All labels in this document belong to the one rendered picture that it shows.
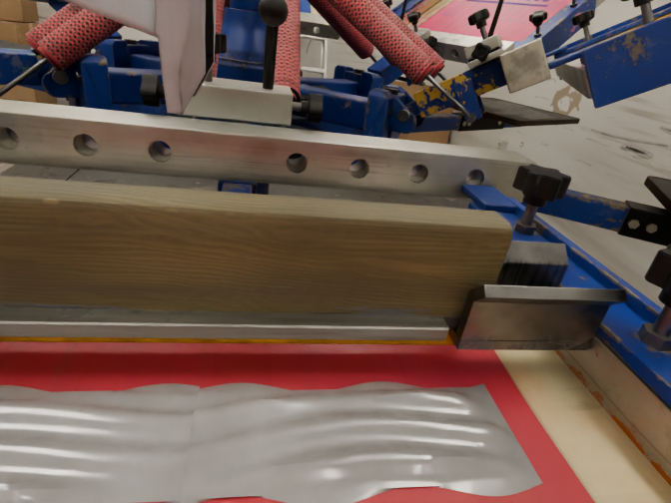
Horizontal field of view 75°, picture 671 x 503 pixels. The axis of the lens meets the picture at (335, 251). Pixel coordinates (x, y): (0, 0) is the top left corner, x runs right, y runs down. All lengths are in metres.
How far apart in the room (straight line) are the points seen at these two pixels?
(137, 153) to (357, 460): 0.36
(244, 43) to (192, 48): 0.81
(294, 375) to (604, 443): 0.19
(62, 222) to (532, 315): 0.27
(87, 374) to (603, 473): 0.29
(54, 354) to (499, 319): 0.27
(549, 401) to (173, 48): 0.29
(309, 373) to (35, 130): 0.35
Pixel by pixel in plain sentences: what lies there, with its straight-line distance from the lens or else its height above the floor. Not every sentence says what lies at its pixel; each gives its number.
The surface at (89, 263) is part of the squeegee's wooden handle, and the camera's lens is 0.26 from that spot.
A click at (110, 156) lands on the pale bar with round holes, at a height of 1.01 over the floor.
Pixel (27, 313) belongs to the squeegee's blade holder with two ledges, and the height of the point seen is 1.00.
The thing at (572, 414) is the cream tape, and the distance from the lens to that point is 0.33.
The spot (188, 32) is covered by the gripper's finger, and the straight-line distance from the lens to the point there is 0.19.
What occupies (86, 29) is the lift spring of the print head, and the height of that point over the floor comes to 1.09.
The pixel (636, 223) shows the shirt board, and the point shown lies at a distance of 0.96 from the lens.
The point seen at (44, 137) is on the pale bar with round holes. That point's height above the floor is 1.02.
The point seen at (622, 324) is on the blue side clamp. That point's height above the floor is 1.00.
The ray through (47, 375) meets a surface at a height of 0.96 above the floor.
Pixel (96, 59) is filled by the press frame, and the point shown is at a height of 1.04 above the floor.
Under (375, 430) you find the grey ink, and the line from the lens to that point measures 0.26.
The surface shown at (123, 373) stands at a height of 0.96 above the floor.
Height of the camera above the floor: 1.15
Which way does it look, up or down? 27 degrees down
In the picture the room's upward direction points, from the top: 9 degrees clockwise
